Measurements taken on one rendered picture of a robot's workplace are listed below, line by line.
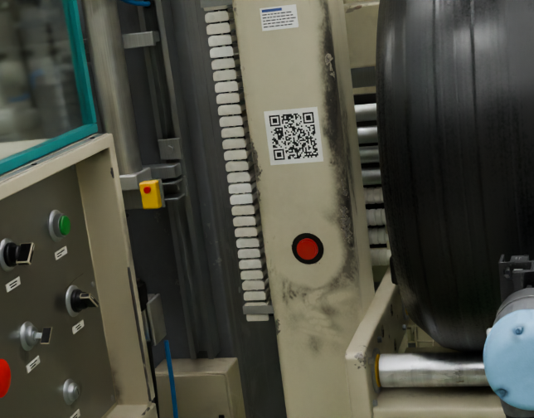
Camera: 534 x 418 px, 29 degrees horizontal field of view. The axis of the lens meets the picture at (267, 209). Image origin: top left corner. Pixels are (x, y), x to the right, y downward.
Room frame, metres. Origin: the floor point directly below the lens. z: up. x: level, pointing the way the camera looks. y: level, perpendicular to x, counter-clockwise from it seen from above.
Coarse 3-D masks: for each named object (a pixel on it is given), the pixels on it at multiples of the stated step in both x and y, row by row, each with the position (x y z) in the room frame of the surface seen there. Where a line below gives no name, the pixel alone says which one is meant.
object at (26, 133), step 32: (0, 0) 1.16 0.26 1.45; (32, 0) 1.23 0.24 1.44; (64, 0) 1.31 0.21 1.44; (0, 32) 1.15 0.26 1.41; (32, 32) 1.22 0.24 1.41; (64, 32) 1.30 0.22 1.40; (0, 64) 1.14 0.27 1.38; (32, 64) 1.21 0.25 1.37; (64, 64) 1.28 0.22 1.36; (0, 96) 1.13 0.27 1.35; (32, 96) 1.19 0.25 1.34; (64, 96) 1.27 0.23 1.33; (0, 128) 1.12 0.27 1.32; (32, 128) 1.18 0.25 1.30; (64, 128) 1.25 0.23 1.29; (96, 128) 1.32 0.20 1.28; (0, 160) 1.10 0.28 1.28
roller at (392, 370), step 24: (384, 360) 1.30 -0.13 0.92; (408, 360) 1.29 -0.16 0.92; (432, 360) 1.28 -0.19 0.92; (456, 360) 1.27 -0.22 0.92; (480, 360) 1.26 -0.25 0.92; (384, 384) 1.30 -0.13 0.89; (408, 384) 1.29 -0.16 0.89; (432, 384) 1.28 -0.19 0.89; (456, 384) 1.27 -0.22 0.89; (480, 384) 1.26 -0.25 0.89
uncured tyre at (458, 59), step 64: (384, 0) 1.29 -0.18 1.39; (448, 0) 1.21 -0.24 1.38; (512, 0) 1.19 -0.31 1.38; (384, 64) 1.22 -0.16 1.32; (448, 64) 1.17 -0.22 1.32; (512, 64) 1.14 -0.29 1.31; (384, 128) 1.20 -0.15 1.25; (448, 128) 1.14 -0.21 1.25; (512, 128) 1.12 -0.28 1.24; (384, 192) 1.20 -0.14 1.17; (448, 192) 1.14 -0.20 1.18; (512, 192) 1.12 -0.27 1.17; (448, 256) 1.15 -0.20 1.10; (448, 320) 1.20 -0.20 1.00
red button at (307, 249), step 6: (306, 240) 1.39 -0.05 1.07; (312, 240) 1.40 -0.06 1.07; (300, 246) 1.40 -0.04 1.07; (306, 246) 1.39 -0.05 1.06; (312, 246) 1.39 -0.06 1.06; (300, 252) 1.40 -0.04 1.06; (306, 252) 1.39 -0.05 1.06; (312, 252) 1.39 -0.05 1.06; (306, 258) 1.39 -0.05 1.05; (312, 258) 1.39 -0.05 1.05
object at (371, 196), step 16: (368, 96) 1.90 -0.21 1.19; (368, 112) 1.78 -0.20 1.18; (368, 128) 1.78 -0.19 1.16; (368, 144) 1.91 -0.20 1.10; (368, 160) 1.78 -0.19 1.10; (368, 176) 1.77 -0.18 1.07; (368, 192) 1.78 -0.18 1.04; (368, 208) 1.91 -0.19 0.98; (384, 208) 1.78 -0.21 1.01; (368, 224) 1.78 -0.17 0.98; (384, 224) 1.77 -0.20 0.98; (384, 240) 1.78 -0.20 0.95; (384, 256) 1.77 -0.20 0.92
